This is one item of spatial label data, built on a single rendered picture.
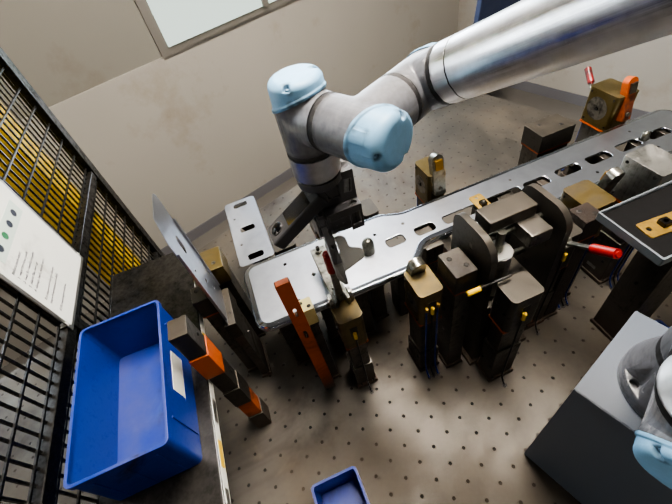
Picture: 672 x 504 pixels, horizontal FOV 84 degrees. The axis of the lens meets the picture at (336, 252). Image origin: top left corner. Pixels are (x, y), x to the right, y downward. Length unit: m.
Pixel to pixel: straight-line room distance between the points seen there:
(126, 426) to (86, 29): 1.84
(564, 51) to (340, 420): 0.94
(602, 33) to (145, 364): 0.94
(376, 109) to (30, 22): 1.97
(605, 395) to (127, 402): 0.88
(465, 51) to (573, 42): 0.11
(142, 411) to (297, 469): 0.41
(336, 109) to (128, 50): 1.95
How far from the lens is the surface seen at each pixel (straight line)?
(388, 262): 0.96
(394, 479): 1.06
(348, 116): 0.45
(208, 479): 0.80
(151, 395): 0.92
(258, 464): 1.13
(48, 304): 0.94
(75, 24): 2.30
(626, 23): 0.42
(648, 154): 1.17
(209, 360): 0.81
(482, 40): 0.47
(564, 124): 1.39
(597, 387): 0.75
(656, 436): 0.53
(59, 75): 2.32
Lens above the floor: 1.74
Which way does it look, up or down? 48 degrees down
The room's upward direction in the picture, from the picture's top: 15 degrees counter-clockwise
